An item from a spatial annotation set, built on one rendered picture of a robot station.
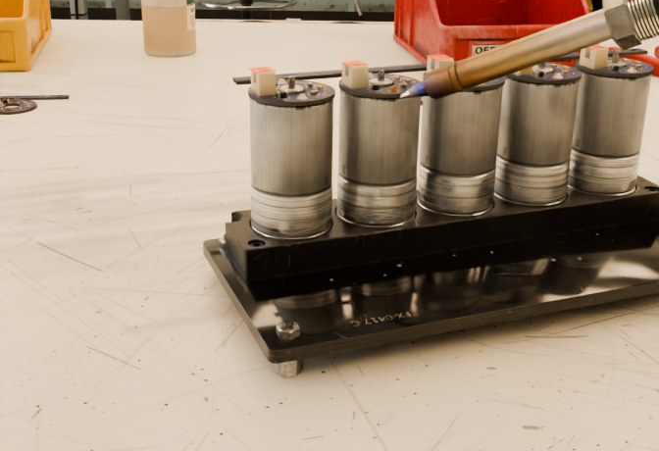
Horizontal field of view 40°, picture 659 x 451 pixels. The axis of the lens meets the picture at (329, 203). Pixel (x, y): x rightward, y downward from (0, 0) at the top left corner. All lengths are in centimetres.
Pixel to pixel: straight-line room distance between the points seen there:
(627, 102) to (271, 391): 15
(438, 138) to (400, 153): 2
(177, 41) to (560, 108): 35
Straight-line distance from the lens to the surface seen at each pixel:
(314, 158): 26
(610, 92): 31
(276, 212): 26
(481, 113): 28
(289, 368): 24
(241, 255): 26
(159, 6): 59
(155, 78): 54
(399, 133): 27
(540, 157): 30
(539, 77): 29
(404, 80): 28
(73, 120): 47
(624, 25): 24
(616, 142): 31
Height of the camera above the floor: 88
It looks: 22 degrees down
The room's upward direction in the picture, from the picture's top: 1 degrees clockwise
